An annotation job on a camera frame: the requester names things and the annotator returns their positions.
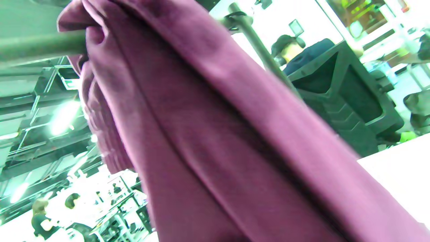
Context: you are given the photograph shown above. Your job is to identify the magenta shorts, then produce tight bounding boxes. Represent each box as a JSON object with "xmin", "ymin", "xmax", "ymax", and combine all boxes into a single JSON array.
[{"xmin": 57, "ymin": 0, "xmax": 430, "ymax": 242}]

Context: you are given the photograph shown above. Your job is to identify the dark wooden desktop rack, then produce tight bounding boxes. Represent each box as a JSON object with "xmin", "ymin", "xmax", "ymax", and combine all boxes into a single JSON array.
[{"xmin": 0, "ymin": 3, "xmax": 301, "ymax": 98}]

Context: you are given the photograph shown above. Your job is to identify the white desktop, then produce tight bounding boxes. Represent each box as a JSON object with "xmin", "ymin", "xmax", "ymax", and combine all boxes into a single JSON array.
[{"xmin": 356, "ymin": 133, "xmax": 430, "ymax": 229}]

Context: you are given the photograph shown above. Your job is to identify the ceiling light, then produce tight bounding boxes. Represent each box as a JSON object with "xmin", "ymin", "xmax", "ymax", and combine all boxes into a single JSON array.
[
  {"xmin": 9, "ymin": 183, "xmax": 30, "ymax": 203},
  {"xmin": 50, "ymin": 100, "xmax": 82, "ymax": 135}
]

